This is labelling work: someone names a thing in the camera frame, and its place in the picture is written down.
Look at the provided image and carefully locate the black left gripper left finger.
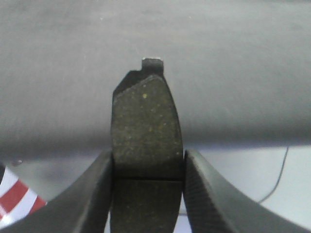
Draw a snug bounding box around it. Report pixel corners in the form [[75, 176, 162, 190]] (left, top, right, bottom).
[[1, 151, 112, 233]]

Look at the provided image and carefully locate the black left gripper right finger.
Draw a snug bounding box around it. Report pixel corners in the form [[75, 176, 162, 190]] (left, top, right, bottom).
[[183, 150, 309, 233]]

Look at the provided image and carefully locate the dark brake pad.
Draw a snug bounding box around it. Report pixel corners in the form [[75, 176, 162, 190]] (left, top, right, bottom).
[[110, 58, 184, 233]]

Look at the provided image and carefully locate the red white traffic cone left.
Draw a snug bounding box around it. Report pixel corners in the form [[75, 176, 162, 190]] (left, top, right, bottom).
[[0, 164, 47, 229]]

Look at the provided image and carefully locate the black floor cable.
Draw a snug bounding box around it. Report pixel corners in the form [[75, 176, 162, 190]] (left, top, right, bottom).
[[258, 146, 290, 203]]

